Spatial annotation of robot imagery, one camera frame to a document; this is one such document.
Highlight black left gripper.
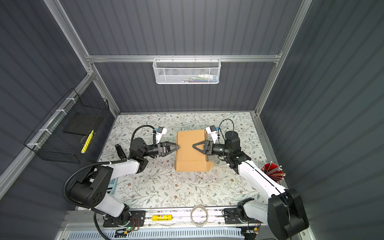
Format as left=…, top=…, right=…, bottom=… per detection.
left=141, top=141, right=180, bottom=160

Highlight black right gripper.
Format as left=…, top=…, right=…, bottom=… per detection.
left=193, top=141, right=231, bottom=158

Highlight brown cardboard paper box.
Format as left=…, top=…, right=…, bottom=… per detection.
left=174, top=130, right=214, bottom=172

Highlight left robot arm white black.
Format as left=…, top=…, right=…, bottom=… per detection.
left=63, top=138, right=179, bottom=221

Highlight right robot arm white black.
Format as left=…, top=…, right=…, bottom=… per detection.
left=192, top=131, right=309, bottom=240

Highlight black marker on table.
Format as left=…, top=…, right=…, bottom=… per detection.
left=115, top=144, right=127, bottom=160

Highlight items in white basket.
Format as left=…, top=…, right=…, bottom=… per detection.
left=177, top=74, right=219, bottom=84

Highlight red pencil cup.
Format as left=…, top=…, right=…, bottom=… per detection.
left=261, top=162, right=286, bottom=184

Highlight clear tape roll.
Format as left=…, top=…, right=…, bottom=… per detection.
left=190, top=205, right=209, bottom=228

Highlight yellow ruler in basket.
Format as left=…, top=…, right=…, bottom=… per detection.
left=81, top=130, right=95, bottom=154

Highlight black flat pad in basket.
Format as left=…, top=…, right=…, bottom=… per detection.
left=63, top=113, right=104, bottom=136

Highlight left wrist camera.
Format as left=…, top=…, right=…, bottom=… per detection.
left=155, top=127, right=168, bottom=144

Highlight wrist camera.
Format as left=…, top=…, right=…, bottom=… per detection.
left=155, top=127, right=168, bottom=144
left=206, top=125, right=219, bottom=144

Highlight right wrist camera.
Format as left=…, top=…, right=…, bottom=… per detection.
left=206, top=125, right=219, bottom=144

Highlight white wire mesh basket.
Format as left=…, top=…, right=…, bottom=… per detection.
left=153, top=59, right=222, bottom=85

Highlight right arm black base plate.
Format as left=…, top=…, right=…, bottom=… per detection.
left=222, top=208, right=262, bottom=225

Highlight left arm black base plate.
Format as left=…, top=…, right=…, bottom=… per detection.
left=103, top=211, right=146, bottom=228

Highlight black wire mesh basket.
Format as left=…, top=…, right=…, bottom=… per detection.
left=24, top=89, right=110, bottom=164

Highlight black corrugated cable hose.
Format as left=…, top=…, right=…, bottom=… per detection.
left=62, top=124, right=157, bottom=240

